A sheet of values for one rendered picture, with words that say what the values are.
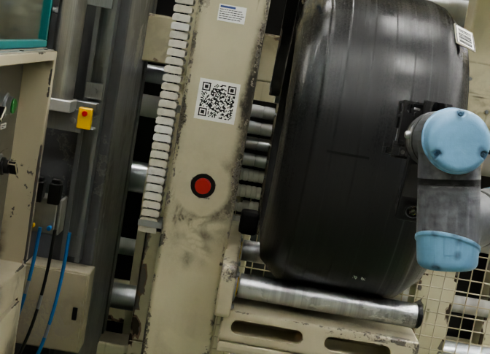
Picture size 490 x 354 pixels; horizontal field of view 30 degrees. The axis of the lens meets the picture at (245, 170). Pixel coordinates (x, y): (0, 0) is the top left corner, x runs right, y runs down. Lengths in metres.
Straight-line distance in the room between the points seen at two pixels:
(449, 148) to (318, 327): 0.67
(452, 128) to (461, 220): 0.11
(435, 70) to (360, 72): 0.13
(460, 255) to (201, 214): 0.72
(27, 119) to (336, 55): 0.53
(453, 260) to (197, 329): 0.77
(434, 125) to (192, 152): 0.71
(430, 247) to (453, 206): 0.06
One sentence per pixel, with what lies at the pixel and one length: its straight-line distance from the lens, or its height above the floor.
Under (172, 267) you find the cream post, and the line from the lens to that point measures 1.74.
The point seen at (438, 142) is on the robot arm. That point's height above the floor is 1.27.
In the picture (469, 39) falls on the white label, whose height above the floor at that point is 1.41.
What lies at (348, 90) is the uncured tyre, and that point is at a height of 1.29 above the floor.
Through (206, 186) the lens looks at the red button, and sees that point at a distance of 1.70.
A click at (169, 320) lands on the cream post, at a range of 1.77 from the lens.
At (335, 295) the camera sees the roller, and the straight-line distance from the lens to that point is 1.68.
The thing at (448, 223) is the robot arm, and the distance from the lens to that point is 1.10.
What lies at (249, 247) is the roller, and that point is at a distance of 1.94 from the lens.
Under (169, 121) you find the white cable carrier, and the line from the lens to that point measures 1.70.
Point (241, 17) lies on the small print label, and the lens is 1.68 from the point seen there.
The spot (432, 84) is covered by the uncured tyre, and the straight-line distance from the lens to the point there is 1.54.
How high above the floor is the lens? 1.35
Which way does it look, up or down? 8 degrees down
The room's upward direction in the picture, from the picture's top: 10 degrees clockwise
